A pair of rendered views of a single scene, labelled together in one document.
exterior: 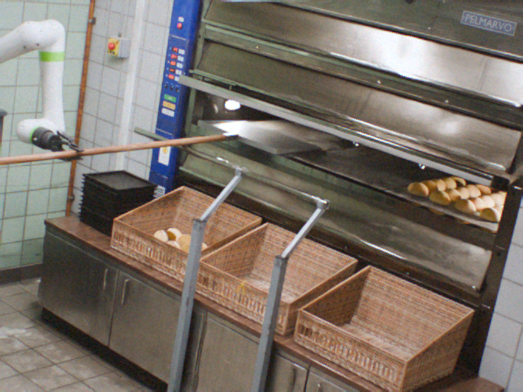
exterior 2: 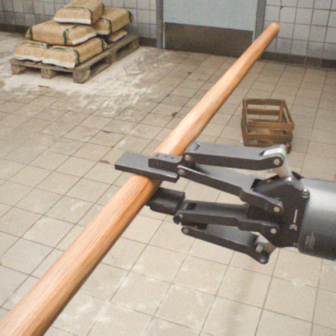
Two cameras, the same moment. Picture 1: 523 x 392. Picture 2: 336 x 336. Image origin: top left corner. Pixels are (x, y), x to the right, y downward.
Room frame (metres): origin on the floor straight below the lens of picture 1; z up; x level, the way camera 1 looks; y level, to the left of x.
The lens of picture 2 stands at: (4.41, 0.70, 1.44)
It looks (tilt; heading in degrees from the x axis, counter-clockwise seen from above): 31 degrees down; 163
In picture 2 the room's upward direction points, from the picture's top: straight up
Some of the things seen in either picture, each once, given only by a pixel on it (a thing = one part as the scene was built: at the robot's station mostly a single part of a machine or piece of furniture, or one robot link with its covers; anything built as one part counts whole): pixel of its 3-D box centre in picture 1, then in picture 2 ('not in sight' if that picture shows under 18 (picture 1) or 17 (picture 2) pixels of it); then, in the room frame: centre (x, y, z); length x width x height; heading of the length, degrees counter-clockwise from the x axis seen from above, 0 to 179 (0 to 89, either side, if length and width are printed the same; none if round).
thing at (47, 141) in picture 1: (54, 142); (296, 213); (4.11, 0.93, 1.18); 0.09 x 0.07 x 0.08; 50
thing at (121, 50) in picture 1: (117, 46); not in sight; (5.33, 0.91, 1.46); 0.10 x 0.07 x 0.10; 51
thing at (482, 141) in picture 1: (340, 97); not in sight; (4.42, -0.28, 1.54); 1.79 x 0.11 x 0.19; 51
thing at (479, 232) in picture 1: (328, 176); not in sight; (4.44, -0.29, 1.16); 1.80 x 0.06 x 0.04; 51
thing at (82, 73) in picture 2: not in sight; (79, 53); (-0.18, 1.21, 0.07); 1.20 x 0.80 x 0.14; 141
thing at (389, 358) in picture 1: (383, 326); not in sight; (3.81, -0.59, 0.72); 0.56 x 0.49 x 0.28; 51
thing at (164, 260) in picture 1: (185, 232); not in sight; (4.58, 0.34, 0.72); 0.56 x 0.49 x 0.28; 53
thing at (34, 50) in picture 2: not in sight; (45, 45); (-0.07, 0.88, 0.22); 0.62 x 0.36 x 0.15; 146
